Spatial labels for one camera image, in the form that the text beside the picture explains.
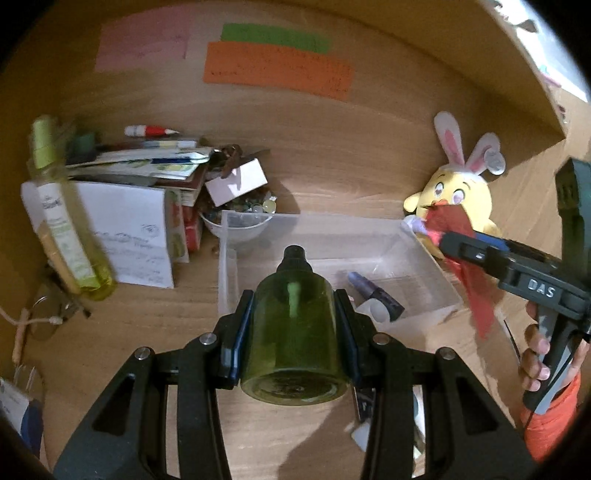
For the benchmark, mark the yellow chick plush toy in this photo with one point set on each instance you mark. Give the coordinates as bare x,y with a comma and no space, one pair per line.
459,182

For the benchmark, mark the small white box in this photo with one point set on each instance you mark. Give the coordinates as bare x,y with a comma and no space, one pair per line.
244,179

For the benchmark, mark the orange paper note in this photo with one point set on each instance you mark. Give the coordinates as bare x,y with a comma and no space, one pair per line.
268,65

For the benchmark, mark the red white marker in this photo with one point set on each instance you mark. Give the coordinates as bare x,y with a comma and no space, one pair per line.
148,131

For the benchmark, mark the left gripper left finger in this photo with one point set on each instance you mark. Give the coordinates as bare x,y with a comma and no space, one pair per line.
122,436

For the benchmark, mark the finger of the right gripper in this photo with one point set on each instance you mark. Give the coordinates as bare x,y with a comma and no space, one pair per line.
461,247
495,242

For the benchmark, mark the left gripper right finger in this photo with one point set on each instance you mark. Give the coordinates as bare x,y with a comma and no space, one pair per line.
468,436

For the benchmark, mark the green paper note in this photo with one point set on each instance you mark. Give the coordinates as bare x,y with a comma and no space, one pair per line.
275,35

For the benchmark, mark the person's right hand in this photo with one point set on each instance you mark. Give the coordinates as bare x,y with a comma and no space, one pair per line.
532,371

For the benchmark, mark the yellow-green spray bottle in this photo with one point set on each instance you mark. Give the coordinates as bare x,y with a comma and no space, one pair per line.
70,248

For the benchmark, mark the red paper envelope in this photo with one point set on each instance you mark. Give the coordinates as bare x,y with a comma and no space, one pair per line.
450,229

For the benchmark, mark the white blue card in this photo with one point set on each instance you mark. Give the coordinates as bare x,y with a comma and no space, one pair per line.
24,414

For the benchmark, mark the stack of books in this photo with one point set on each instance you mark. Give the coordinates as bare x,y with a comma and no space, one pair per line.
180,165

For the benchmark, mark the white paper booklet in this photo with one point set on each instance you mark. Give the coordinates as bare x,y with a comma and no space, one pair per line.
128,223

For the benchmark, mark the clear plastic storage bin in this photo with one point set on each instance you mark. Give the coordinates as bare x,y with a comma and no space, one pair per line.
385,251

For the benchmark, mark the dark green pump bottle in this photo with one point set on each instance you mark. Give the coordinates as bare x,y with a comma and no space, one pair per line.
292,357

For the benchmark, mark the glass bowl of trinkets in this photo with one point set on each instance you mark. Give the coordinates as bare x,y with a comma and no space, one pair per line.
243,218

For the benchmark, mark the blue lip balm tube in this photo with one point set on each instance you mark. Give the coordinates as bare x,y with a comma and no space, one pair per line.
368,289

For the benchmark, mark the pink paper note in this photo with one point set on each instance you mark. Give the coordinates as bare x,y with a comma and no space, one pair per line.
146,38

